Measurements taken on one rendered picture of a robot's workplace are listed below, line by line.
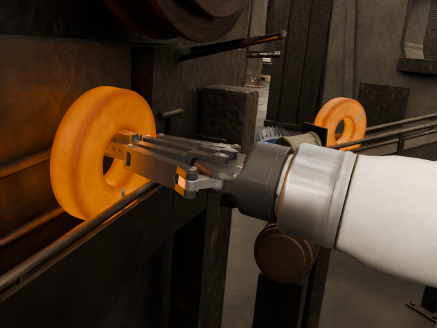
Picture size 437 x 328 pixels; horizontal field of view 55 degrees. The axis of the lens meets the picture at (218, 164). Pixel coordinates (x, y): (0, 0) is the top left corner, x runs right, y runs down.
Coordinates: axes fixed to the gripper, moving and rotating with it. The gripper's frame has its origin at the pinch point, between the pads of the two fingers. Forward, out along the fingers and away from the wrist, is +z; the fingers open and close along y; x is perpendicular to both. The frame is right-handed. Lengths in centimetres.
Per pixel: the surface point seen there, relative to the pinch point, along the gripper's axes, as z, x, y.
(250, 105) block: -3.7, 0.7, 38.4
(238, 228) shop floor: 26, -79, 145
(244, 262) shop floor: 12, -78, 115
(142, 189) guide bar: -3.0, -5.8, 2.5
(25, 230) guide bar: 3.1, -8.2, -9.4
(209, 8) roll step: -3.8, 15.9, 13.9
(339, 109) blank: -18, 0, 61
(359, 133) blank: -23, -6, 68
